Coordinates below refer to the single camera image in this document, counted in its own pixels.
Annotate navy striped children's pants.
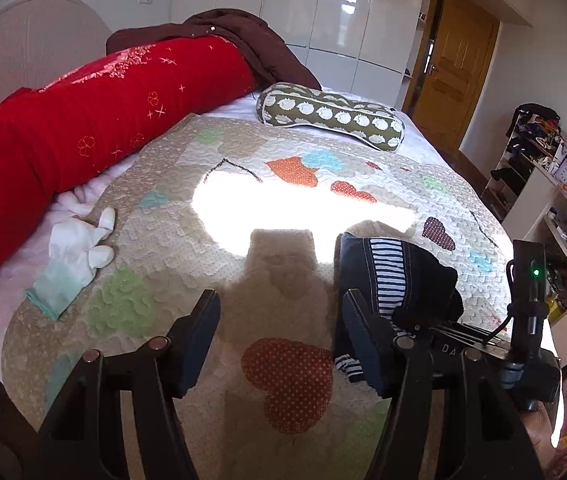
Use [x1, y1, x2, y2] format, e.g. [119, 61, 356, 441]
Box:
[332, 231, 465, 384]

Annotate white shelf with clutter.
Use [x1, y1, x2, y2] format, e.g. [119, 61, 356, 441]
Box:
[481, 103, 567, 369]

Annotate white glove with teal cuff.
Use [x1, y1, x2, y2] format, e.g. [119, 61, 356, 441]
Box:
[26, 207, 116, 321]

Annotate patchwork quilted bedspread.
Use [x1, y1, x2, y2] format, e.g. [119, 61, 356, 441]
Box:
[3, 115, 513, 479]

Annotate red long bolster pillow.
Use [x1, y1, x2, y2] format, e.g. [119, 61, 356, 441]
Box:
[0, 36, 256, 266]

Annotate wooden door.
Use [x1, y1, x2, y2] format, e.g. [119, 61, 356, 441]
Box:
[403, 0, 499, 155]

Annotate olive patterned bolster pillow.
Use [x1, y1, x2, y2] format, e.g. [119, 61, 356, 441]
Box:
[256, 82, 406, 152]

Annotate dark maroon blanket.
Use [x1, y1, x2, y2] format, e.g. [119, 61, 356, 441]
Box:
[106, 9, 321, 90]

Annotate glossy white wardrobe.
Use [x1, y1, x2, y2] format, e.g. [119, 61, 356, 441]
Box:
[171, 0, 422, 106]

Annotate beige padded headboard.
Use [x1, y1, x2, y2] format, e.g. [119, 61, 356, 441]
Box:
[0, 0, 111, 102]

